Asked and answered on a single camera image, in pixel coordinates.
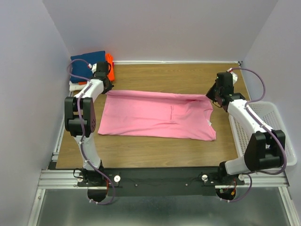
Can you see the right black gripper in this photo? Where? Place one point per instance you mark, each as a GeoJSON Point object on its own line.
{"type": "Point", "coordinates": [209, 94]}

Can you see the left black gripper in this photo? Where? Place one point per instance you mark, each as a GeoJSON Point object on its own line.
{"type": "Point", "coordinates": [107, 88]}

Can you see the pink t shirt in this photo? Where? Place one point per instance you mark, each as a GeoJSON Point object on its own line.
{"type": "Point", "coordinates": [156, 114]}

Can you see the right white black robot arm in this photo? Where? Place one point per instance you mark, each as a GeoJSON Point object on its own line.
{"type": "Point", "coordinates": [265, 152]}

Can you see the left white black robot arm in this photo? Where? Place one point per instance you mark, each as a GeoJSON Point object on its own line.
{"type": "Point", "coordinates": [79, 114]}

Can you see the folded orange t shirt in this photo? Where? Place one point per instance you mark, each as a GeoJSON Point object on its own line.
{"type": "Point", "coordinates": [109, 59]}

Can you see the folded blue t shirt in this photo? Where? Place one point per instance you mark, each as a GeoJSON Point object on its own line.
{"type": "Point", "coordinates": [80, 68]}

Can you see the folded white t shirt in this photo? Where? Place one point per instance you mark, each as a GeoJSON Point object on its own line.
{"type": "Point", "coordinates": [76, 86]}

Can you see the white plastic laundry basket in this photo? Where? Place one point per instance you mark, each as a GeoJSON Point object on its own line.
{"type": "Point", "coordinates": [268, 113]}

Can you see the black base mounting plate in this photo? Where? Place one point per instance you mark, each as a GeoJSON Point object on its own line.
{"type": "Point", "coordinates": [156, 181]}

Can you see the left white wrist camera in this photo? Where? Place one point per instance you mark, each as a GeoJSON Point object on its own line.
{"type": "Point", "coordinates": [92, 68]}

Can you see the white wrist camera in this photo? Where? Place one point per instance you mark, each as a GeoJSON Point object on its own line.
{"type": "Point", "coordinates": [234, 76]}
{"type": "Point", "coordinates": [92, 68]}

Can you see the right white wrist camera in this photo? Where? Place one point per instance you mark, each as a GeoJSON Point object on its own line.
{"type": "Point", "coordinates": [234, 76]}

